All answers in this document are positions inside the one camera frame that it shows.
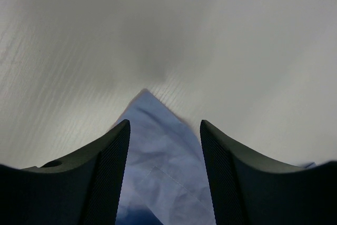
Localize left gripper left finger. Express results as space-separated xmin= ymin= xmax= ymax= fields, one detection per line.
xmin=1 ymin=120 xmax=131 ymax=224

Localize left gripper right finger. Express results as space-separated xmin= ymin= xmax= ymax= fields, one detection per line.
xmin=200 ymin=120 xmax=336 ymax=224

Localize blue pink Elsa cloth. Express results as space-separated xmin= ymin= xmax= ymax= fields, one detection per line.
xmin=112 ymin=89 xmax=316 ymax=225

